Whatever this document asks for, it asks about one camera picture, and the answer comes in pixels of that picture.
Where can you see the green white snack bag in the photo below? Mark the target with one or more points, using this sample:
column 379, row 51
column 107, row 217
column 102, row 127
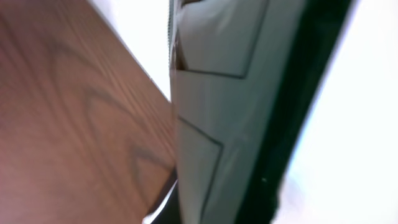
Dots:
column 243, row 75

